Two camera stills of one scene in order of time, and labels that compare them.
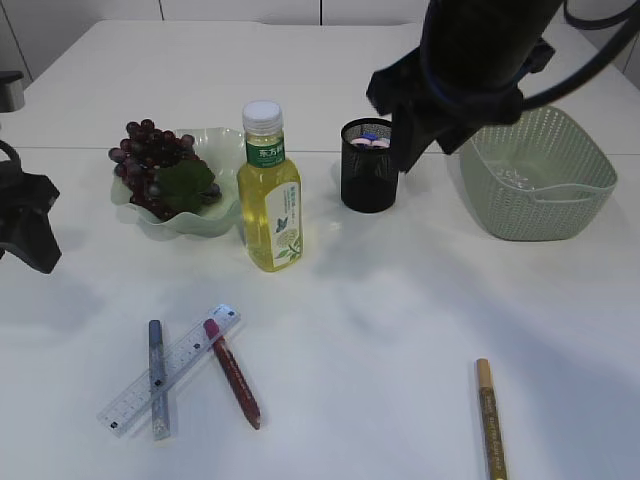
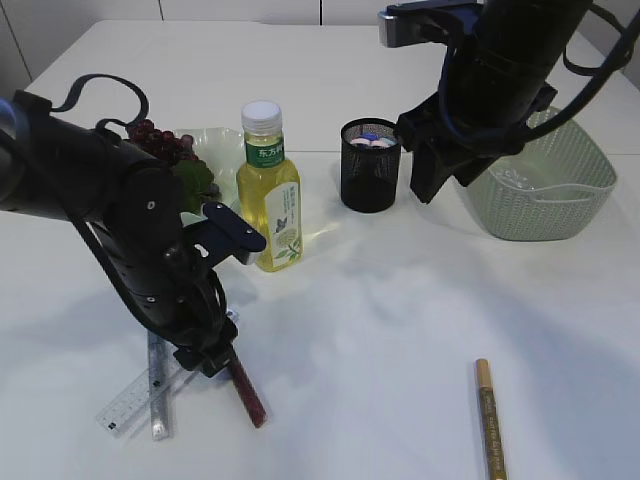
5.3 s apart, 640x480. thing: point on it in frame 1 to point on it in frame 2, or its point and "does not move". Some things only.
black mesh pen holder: x=368 y=178 does not move
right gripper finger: x=455 y=135 to x=465 y=173
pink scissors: x=373 y=142 does not move
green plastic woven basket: x=539 y=177 does not move
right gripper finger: x=411 y=136 to x=429 y=172
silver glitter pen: x=158 y=385 does not move
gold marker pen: x=499 y=469 does not move
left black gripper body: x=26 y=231 to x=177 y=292
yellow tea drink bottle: x=269 y=195 does not move
